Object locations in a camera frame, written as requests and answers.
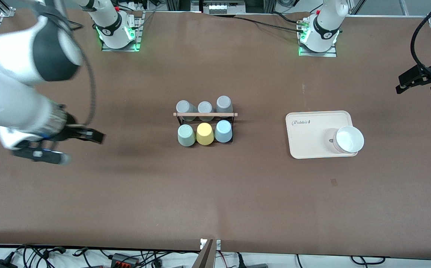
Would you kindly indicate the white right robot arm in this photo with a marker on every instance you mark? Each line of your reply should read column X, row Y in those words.
column 14, row 100

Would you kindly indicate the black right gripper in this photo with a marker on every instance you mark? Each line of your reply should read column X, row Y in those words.
column 70, row 131

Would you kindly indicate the black power brick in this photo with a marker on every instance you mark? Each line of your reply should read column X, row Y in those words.
column 1, row 264

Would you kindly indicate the grey plastic cup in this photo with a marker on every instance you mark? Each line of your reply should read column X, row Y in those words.
column 185, row 108
column 224, row 104
column 205, row 108

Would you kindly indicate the light blue plastic cup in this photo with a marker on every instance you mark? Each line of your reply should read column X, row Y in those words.
column 223, row 132

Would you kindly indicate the grey metal bracket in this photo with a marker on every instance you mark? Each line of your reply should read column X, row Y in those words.
column 204, row 257

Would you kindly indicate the yellow plastic cup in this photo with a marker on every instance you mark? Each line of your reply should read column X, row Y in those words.
column 205, row 134

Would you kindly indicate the white bowl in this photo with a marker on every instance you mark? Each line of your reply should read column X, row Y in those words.
column 349, row 139

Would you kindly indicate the black power adapter red buttons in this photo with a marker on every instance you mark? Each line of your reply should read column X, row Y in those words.
column 124, row 259

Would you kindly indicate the pale green plastic cup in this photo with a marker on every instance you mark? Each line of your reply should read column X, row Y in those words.
column 186, row 135

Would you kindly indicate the beige plastic tray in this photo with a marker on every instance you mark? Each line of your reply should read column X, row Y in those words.
column 308, row 137

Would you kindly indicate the white power strip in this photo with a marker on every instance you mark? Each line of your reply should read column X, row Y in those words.
column 223, row 7

